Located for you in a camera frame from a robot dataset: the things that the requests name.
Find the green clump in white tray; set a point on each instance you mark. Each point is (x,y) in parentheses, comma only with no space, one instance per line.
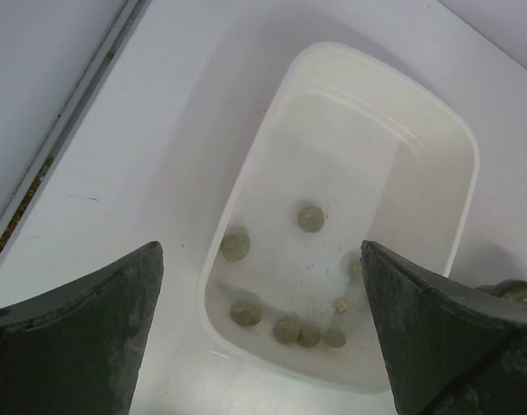
(311,219)
(310,335)
(334,337)
(287,329)
(235,247)
(246,313)
(354,271)

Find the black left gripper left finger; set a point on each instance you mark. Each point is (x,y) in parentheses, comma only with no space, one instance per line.
(77,349)

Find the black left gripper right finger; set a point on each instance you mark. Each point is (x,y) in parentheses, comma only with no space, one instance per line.
(448,348)

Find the white plastic waste tray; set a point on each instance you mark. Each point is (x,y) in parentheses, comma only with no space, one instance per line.
(386,161)

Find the small beige litter lump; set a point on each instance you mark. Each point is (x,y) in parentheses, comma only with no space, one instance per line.
(341,305)

